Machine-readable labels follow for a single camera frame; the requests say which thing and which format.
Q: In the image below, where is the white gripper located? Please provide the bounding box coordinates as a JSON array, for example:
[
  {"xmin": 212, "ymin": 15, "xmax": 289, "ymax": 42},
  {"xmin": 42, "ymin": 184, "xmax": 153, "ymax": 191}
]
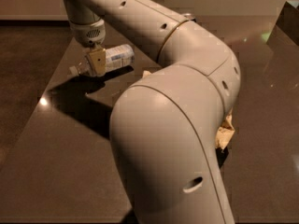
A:
[{"xmin": 70, "ymin": 20, "xmax": 106, "ymax": 77}]

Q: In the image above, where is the clear plastic water bottle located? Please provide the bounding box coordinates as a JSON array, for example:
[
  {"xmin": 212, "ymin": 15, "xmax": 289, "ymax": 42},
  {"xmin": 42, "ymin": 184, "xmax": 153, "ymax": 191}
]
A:
[{"xmin": 69, "ymin": 44, "xmax": 135, "ymax": 77}]

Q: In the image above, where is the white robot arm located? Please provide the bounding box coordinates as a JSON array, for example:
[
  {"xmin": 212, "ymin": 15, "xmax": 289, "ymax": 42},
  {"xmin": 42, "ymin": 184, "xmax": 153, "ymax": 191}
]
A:
[{"xmin": 64, "ymin": 0, "xmax": 241, "ymax": 224}]

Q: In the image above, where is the dark blue soda can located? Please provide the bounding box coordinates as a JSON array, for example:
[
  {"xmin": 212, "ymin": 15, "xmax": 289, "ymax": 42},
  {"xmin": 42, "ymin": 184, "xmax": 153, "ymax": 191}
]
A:
[{"xmin": 182, "ymin": 13, "xmax": 197, "ymax": 22}]

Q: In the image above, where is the crumpled chip bag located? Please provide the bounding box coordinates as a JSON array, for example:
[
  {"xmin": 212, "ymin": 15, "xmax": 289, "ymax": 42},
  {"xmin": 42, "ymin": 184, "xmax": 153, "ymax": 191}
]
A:
[{"xmin": 140, "ymin": 66, "xmax": 235, "ymax": 150}]

